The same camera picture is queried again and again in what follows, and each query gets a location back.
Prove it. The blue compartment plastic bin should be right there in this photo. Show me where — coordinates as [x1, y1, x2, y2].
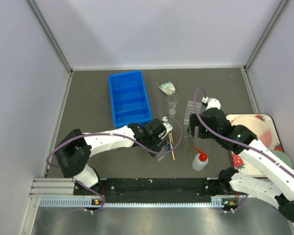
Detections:
[108, 70, 153, 128]

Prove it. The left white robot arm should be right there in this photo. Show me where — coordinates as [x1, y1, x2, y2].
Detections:
[54, 117, 173, 194]

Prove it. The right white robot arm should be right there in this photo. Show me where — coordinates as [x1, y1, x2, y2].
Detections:
[188, 108, 294, 223]

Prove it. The wooden test tube clamp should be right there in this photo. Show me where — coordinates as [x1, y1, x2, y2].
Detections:
[168, 132, 175, 161]

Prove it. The clear acrylic tube rack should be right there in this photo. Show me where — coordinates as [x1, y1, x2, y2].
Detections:
[183, 100, 195, 125]

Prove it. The wash bottle red nozzle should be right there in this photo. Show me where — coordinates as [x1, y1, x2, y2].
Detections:
[192, 147, 209, 171]

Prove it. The clear glass beaker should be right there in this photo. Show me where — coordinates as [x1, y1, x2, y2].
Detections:
[168, 93, 178, 117]

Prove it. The pink round plate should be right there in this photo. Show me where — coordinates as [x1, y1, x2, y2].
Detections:
[231, 115, 272, 148]

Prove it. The crumpled plastic bag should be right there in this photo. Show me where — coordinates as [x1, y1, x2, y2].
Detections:
[158, 82, 176, 95]

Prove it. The strawberry pattern tray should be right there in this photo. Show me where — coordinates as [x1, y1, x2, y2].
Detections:
[226, 114, 283, 178]

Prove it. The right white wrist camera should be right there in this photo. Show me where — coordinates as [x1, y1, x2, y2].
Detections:
[202, 97, 221, 110]

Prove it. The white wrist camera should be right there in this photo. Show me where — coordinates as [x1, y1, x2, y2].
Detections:
[162, 116, 173, 133]
[202, 97, 221, 110]

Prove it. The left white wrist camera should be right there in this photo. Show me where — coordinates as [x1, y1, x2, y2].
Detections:
[162, 116, 173, 133]

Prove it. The grey slotted cable duct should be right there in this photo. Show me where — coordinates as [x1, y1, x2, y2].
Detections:
[39, 197, 236, 208]

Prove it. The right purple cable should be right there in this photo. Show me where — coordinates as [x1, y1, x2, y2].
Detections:
[194, 87, 294, 213]

